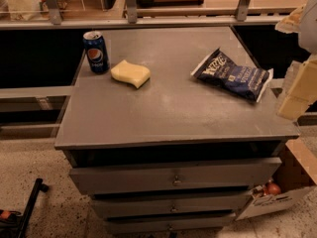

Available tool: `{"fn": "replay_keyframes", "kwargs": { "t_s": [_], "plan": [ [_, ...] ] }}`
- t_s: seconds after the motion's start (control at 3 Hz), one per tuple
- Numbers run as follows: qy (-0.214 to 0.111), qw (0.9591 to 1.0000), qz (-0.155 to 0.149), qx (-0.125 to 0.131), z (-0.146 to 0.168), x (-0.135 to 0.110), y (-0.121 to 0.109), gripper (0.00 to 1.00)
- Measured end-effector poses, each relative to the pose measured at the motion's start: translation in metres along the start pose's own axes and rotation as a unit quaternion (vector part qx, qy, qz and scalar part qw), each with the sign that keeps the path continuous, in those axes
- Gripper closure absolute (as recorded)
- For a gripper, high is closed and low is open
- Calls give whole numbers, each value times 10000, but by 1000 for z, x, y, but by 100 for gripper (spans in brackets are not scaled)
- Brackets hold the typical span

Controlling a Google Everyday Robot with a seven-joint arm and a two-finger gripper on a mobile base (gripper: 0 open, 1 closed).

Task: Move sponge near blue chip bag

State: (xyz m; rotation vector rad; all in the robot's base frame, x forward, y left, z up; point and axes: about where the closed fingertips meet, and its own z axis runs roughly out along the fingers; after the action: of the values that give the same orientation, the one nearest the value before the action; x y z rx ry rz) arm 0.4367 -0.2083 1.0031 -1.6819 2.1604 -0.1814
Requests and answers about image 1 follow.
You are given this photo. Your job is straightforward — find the blue Pepsi can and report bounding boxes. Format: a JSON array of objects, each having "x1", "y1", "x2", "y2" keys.
[{"x1": 83, "y1": 31, "x2": 110, "y2": 73}]

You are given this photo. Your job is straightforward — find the middle grey drawer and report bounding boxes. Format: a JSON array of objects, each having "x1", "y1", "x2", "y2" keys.
[{"x1": 91, "y1": 192, "x2": 251, "y2": 218}]

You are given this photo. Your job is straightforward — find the grey drawer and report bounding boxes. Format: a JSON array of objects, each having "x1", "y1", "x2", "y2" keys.
[
  {"x1": 69, "y1": 157, "x2": 281, "y2": 194},
  {"x1": 91, "y1": 192, "x2": 251, "y2": 218},
  {"x1": 105, "y1": 213, "x2": 236, "y2": 234}
]

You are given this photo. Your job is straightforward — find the blue chip bag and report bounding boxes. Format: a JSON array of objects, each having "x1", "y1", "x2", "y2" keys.
[{"x1": 191, "y1": 49, "x2": 273, "y2": 102}]

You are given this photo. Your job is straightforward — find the grey drawer cabinet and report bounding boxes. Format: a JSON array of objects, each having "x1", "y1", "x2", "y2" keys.
[{"x1": 55, "y1": 27, "x2": 298, "y2": 224}]

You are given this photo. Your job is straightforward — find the white cardboard box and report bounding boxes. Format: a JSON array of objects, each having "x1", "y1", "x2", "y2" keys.
[{"x1": 238, "y1": 139, "x2": 317, "y2": 220}]

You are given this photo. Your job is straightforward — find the black stand on floor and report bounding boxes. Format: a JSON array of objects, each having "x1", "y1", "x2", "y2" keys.
[{"x1": 0, "y1": 178, "x2": 49, "y2": 238}]

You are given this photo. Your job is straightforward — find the top grey drawer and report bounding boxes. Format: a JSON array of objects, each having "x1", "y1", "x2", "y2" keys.
[{"x1": 69, "y1": 157, "x2": 281, "y2": 194}]

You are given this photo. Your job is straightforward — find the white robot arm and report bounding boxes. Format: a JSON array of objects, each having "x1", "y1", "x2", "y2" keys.
[{"x1": 275, "y1": 0, "x2": 317, "y2": 120}]

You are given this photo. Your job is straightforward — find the brown onion in box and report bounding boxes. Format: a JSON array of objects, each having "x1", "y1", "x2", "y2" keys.
[{"x1": 266, "y1": 180, "x2": 281, "y2": 195}]

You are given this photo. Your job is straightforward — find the bottom grey drawer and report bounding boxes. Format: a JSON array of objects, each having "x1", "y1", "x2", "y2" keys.
[{"x1": 105, "y1": 213, "x2": 236, "y2": 234}]

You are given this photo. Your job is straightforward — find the metal shelf rail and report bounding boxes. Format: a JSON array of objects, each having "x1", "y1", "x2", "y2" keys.
[{"x1": 0, "y1": 0, "x2": 300, "y2": 30}]

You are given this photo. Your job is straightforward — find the yellow sponge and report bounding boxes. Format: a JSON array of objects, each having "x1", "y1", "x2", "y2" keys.
[{"x1": 111, "y1": 60, "x2": 151, "y2": 88}]

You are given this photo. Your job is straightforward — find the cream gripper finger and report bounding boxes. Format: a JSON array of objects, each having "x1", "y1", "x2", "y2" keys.
[{"x1": 277, "y1": 55, "x2": 317, "y2": 120}]

